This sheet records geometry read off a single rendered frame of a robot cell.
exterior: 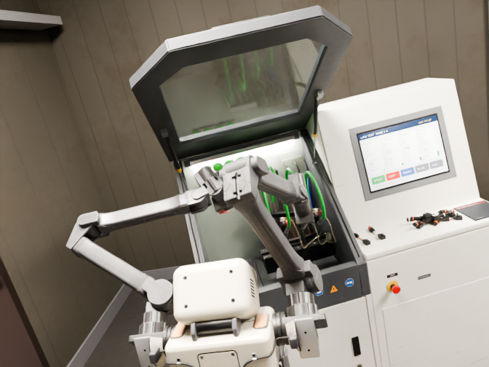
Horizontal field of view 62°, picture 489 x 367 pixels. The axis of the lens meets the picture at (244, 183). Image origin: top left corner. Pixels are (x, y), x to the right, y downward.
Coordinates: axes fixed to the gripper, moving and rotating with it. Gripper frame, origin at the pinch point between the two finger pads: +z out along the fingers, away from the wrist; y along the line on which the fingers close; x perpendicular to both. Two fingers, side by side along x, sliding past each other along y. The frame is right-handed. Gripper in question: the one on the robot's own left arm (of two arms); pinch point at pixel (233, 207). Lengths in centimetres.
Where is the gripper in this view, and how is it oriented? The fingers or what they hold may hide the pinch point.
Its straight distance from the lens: 158.7
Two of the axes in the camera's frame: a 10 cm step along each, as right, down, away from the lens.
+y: -9.0, 4.2, 1.4
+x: 3.0, 8.1, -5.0
